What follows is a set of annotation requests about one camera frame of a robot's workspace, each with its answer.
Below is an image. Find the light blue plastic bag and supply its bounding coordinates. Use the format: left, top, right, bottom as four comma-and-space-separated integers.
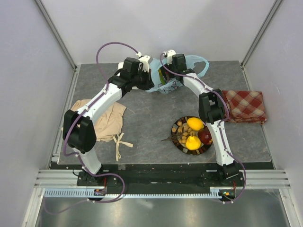
146, 55, 209, 94

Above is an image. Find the white folded cloth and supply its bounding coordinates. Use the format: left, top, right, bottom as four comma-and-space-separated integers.
117, 62, 124, 70

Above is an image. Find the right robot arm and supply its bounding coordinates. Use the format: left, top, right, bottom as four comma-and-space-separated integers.
160, 50, 236, 169

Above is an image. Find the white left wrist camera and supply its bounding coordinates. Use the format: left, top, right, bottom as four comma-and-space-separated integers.
136, 52, 153, 72

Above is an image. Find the beige crumpled cloth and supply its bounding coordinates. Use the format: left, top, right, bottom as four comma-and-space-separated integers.
61, 99, 134, 162

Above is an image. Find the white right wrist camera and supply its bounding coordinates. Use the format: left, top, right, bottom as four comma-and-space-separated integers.
163, 50, 176, 65

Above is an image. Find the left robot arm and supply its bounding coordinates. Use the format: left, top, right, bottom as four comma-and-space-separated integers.
62, 55, 154, 186

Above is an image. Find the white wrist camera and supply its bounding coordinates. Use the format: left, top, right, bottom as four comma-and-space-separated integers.
136, 52, 153, 72
163, 50, 176, 65

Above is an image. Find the aluminium frame rail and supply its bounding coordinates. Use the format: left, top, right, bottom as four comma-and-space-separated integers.
34, 169, 291, 189

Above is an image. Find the yellow fake pear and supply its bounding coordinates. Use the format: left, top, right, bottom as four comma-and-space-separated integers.
185, 135, 202, 150

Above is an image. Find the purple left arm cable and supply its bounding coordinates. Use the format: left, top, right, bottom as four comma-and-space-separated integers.
62, 42, 142, 158

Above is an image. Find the red plaid cloth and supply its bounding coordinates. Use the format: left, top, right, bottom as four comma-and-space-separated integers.
223, 90, 267, 124

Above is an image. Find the yellow fake lemon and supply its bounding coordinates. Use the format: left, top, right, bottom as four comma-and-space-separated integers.
187, 117, 204, 131

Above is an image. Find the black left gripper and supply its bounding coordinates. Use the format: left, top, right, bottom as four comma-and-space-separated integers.
132, 68, 155, 91

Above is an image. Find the dark red fake apple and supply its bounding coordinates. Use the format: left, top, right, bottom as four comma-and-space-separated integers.
197, 128, 213, 145

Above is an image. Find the dark rimmed beige plate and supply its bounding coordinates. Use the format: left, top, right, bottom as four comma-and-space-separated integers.
168, 116, 213, 155

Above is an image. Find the white slotted cable duct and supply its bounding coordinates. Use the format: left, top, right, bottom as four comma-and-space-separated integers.
44, 186, 236, 198

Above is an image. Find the yellow fake berry bunch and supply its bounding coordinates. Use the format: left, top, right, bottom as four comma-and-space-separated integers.
162, 121, 195, 144

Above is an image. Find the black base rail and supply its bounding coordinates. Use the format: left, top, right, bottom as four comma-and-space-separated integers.
77, 162, 249, 190

